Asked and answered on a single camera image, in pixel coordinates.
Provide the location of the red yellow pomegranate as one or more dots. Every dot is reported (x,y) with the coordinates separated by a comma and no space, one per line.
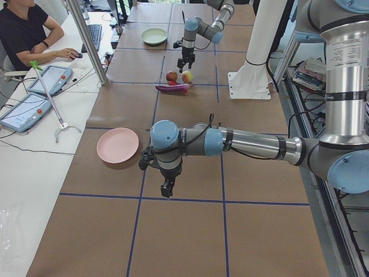
(171,76)

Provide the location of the pink plate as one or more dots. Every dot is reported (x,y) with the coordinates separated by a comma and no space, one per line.
(117,145)

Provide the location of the far teach pendant tablet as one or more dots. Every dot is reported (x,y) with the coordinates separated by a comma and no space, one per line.
(54,77)

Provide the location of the near teach pendant tablet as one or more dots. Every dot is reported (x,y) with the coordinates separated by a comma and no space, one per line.
(26,113)

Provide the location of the seated person black shirt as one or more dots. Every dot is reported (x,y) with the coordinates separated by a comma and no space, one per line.
(27,31)

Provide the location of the green plate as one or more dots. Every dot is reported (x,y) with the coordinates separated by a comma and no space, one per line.
(154,36)

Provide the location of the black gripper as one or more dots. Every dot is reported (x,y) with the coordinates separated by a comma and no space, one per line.
(187,53)
(169,173)

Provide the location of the pink green peach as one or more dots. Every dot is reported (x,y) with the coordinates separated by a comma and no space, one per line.
(187,77)

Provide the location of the black keyboard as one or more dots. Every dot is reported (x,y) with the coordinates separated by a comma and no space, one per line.
(95,31)

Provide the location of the aluminium frame post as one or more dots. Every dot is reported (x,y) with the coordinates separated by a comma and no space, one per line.
(74,8)

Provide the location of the grabber reaching stick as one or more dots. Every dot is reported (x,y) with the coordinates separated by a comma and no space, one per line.
(63,126)

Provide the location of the stack of books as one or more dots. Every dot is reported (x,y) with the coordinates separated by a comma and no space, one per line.
(311,74)

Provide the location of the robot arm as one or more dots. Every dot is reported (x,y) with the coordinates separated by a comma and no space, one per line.
(195,26)
(339,156)

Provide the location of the purple eggplant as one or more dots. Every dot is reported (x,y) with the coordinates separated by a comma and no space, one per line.
(165,88)

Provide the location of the teach pendant tablet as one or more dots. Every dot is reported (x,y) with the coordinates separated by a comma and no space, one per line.
(54,77)
(26,113)

